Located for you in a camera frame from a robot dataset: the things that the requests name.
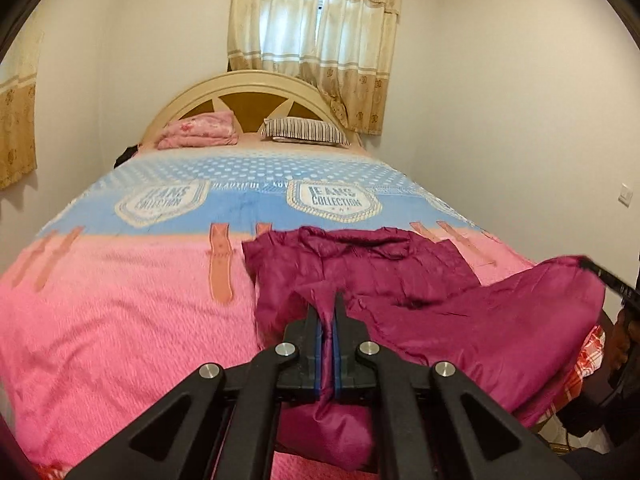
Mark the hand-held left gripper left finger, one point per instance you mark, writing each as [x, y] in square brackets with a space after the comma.
[316, 360]

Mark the person's right hand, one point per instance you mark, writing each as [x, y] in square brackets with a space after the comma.
[621, 340]

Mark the magenta puffer jacket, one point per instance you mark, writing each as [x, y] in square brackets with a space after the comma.
[425, 280]

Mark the pink blue printed blanket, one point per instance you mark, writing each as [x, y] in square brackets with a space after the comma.
[125, 310]

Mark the striped pillow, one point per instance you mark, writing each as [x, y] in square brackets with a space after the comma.
[305, 130]

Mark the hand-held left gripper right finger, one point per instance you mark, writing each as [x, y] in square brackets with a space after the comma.
[340, 360]

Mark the beige floral window curtain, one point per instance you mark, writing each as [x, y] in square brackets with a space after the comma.
[280, 20]
[17, 125]

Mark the pink folded floral blanket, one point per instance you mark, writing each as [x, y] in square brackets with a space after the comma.
[200, 130]

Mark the cream wooden bed headboard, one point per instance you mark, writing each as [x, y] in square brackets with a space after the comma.
[240, 80]

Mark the dark object beside bed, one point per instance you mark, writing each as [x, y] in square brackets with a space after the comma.
[125, 156]

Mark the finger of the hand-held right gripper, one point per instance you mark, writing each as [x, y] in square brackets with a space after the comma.
[607, 276]

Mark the white wall switch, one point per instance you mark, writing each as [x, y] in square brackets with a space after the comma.
[626, 193]

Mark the peach bed sheet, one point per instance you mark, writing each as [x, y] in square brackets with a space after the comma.
[250, 144]

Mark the red plaid cloth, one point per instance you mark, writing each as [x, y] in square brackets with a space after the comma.
[590, 355]

